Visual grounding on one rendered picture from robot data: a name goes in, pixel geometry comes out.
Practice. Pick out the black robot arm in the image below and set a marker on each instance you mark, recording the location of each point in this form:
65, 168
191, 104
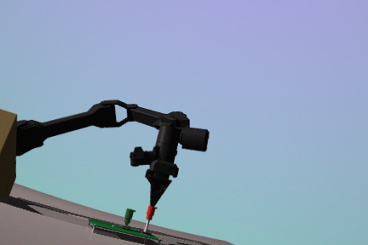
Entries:
173, 127

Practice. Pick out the green circuit board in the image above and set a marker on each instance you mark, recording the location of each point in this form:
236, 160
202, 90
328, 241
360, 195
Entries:
126, 228

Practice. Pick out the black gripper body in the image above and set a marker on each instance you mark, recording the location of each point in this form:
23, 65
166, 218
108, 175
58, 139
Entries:
163, 165

